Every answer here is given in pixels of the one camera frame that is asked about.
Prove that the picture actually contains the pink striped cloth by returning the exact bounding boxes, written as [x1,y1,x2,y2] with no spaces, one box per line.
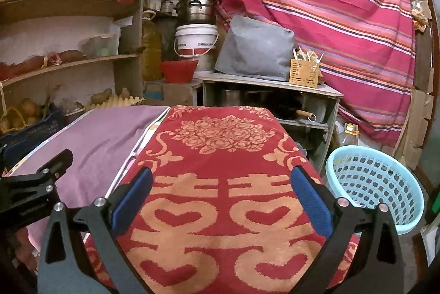
[203,0,418,147]

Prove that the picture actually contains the steel stock pot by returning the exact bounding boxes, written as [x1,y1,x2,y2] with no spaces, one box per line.
[175,0,221,26]

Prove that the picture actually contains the bundle of chopsticks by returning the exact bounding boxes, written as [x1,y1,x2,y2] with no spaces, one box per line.
[292,47,324,63]

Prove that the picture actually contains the brown cardboard box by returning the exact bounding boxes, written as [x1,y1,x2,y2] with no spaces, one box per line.
[144,80,203,106]

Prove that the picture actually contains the grey fabric bag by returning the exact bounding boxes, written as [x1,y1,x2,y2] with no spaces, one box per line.
[215,15,296,82]

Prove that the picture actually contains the light blue plastic basket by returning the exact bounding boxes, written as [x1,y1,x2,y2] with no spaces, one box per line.
[325,145,425,235]

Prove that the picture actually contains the red mesh produce bag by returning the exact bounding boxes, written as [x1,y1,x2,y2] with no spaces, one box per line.
[0,49,86,80]

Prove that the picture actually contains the cardboard wall sheets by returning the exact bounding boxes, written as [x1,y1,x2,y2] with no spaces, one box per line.
[400,0,435,164]

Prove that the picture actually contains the red plastic basin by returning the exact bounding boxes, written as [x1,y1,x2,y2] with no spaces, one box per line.
[160,60,199,83]

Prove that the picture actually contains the red gold patterned towel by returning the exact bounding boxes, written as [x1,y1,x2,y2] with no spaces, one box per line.
[84,105,361,294]

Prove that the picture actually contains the purple cloth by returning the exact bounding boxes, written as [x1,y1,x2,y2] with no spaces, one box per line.
[7,106,171,246]

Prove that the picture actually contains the bamboo chopstick holder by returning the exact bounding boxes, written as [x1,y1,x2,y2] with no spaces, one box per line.
[289,59,320,88]

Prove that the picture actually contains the yellow foam egg tray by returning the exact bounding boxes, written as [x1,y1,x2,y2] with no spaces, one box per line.
[84,95,145,111]

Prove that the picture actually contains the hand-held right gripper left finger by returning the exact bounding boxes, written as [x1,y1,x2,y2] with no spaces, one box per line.
[37,166,155,294]

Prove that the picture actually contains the wooden shelf unit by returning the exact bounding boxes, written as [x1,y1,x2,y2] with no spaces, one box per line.
[0,0,148,109]

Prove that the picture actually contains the clear plastic container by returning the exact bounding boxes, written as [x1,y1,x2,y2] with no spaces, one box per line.
[81,34,119,57]

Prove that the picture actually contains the yellow cooking oil jug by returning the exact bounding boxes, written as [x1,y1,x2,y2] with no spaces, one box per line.
[142,10,163,82]

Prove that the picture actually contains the pan with wooden handle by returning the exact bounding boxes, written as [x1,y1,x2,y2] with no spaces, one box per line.
[275,107,315,122]

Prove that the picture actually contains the grey low cabinet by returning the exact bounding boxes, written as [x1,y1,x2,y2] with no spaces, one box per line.
[199,72,344,174]

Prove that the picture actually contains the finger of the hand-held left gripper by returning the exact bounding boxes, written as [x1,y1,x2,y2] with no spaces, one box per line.
[0,149,74,203]

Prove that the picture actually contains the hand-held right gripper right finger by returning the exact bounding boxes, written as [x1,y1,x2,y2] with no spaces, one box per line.
[290,165,406,294]

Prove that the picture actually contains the clear bottle yellow cap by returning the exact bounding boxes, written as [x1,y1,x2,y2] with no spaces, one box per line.
[342,122,360,147]

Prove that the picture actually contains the blue plastic crate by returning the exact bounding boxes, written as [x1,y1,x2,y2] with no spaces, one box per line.
[0,105,66,157]

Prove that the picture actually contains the white plastic bucket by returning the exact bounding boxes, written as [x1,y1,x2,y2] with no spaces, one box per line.
[174,24,219,57]

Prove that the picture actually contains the pile of potatoes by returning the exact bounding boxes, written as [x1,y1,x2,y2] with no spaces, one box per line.
[0,98,42,130]

